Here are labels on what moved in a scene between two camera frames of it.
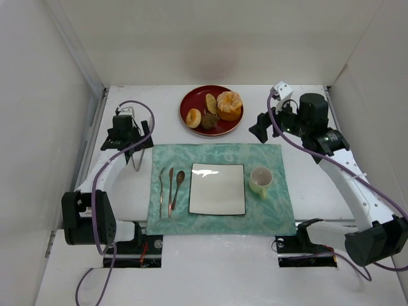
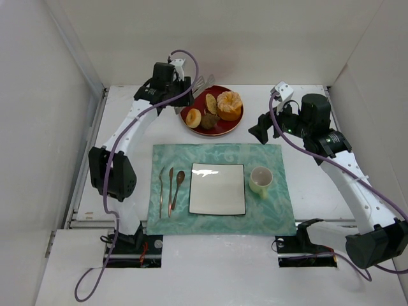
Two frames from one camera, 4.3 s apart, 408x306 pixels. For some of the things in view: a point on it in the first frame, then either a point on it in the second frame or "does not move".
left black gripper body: x=126 y=145 -> x=185 y=92
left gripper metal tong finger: x=138 y=159 -> x=210 y=82
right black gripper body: x=266 y=122 does not move
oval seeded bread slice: x=211 y=103 does not move
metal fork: x=160 y=194 does not move
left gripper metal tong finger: x=137 y=158 -> x=199 y=83
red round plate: x=224 y=127 does not move
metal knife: x=171 y=174 does not move
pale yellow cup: x=260 y=178 does not move
